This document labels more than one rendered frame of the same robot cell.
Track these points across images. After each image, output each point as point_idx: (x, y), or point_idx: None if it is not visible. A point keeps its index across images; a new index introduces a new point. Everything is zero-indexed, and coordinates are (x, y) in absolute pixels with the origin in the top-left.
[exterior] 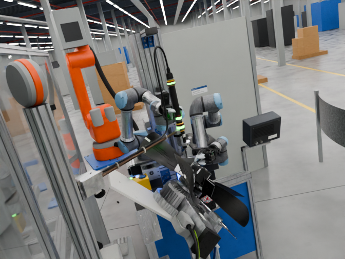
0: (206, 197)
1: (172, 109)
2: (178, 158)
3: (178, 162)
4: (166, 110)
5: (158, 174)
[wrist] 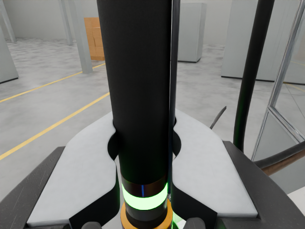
0: None
1: (183, 112)
2: (217, 116)
3: (218, 113)
4: (244, 73)
5: None
